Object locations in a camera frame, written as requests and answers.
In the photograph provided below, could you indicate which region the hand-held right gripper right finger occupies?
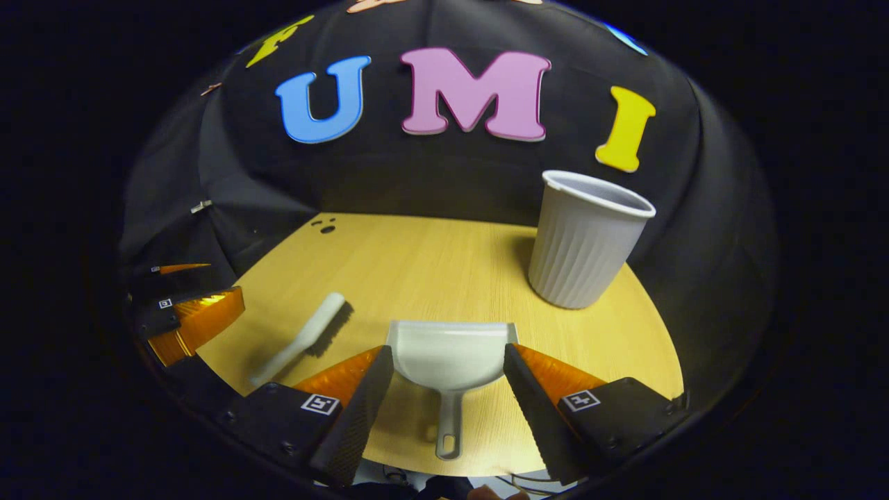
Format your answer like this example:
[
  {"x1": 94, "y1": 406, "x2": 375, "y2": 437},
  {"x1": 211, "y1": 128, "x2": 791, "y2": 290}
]
[{"x1": 504, "y1": 342, "x2": 688, "y2": 485}]

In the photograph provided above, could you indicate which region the wooden desktop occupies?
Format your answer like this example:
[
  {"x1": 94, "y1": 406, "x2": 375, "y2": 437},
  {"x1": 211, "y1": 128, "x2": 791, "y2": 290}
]
[{"x1": 197, "y1": 212, "x2": 685, "y2": 478}]

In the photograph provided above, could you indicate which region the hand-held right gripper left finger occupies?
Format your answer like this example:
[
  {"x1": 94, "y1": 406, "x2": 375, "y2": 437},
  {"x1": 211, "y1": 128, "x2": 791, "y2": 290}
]
[{"x1": 215, "y1": 345, "x2": 395, "y2": 487}]

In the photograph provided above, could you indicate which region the white ribbed garbage bin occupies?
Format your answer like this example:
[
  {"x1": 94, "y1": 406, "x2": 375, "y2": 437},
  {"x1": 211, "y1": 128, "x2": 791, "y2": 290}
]
[{"x1": 528, "y1": 170, "x2": 657, "y2": 310}]

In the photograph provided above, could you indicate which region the small white broom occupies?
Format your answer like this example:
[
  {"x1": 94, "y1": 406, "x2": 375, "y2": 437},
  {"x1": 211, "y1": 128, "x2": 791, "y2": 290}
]
[{"x1": 250, "y1": 292, "x2": 355, "y2": 388}]

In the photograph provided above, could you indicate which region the white plastic dustpan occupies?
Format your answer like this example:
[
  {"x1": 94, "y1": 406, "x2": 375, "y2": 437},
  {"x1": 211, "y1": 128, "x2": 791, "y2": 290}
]
[{"x1": 386, "y1": 319, "x2": 519, "y2": 460}]

